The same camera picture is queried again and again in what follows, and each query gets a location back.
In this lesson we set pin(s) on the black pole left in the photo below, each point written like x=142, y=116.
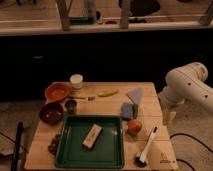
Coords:
x=17, y=145

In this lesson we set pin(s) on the small dark cup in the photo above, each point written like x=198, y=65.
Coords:
x=71, y=106

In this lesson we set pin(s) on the bunch of grapes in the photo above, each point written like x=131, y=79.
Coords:
x=52, y=147

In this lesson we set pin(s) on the white cup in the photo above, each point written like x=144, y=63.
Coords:
x=76, y=81

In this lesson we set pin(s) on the wooden block in tray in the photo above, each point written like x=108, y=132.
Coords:
x=92, y=136

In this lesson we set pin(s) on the white dish brush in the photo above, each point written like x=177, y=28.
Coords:
x=141, y=156

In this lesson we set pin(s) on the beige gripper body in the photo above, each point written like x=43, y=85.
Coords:
x=168, y=116

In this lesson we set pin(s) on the dark red bowl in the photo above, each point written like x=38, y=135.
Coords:
x=51, y=113

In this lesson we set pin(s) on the green plastic tray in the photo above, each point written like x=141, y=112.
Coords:
x=106, y=153

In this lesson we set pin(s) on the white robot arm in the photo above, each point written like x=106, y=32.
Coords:
x=185, y=83

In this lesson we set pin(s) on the orange bowl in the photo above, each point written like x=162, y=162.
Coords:
x=56, y=92

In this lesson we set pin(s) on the blue green sponge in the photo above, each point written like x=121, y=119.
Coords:
x=129, y=111

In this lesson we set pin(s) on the red apple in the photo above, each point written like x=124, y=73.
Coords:
x=134, y=126

